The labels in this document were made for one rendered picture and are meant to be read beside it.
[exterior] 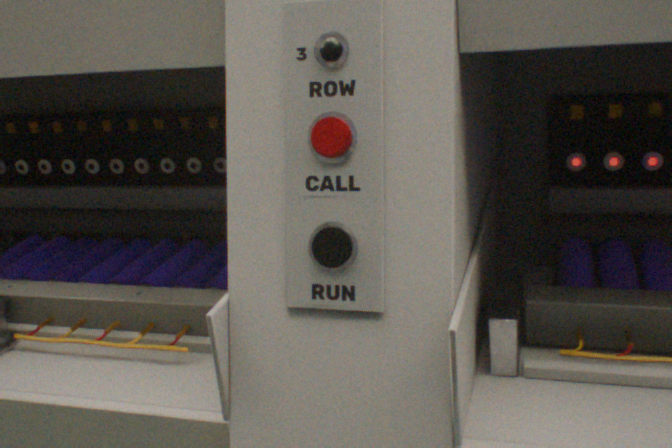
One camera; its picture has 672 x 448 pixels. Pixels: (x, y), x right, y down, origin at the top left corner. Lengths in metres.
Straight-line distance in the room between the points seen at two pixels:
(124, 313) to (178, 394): 0.07
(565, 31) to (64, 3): 0.22
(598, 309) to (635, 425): 0.06
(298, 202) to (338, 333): 0.05
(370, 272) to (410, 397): 0.05
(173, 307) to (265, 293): 0.09
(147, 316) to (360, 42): 0.18
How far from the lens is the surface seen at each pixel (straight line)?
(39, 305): 0.42
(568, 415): 0.31
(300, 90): 0.29
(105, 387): 0.37
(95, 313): 0.40
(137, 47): 0.34
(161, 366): 0.37
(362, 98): 0.28
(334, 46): 0.28
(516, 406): 0.32
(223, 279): 0.40
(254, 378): 0.31
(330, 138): 0.28
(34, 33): 0.37
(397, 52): 0.28
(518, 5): 0.29
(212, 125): 0.49
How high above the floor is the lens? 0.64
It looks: 2 degrees down
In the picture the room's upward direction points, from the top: straight up
